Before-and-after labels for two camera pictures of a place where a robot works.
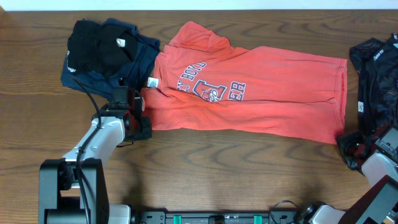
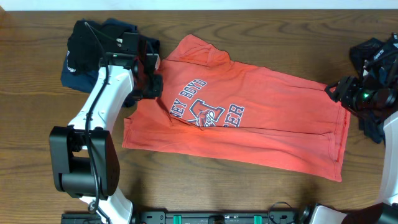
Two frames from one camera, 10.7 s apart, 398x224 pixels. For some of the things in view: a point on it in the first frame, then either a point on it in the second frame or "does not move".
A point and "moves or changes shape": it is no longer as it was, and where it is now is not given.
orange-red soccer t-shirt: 199,82 moves or changes shape
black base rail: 240,217 does not move
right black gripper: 342,140 to 344,93
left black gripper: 147,132 to 156,93
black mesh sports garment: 376,63 does not move
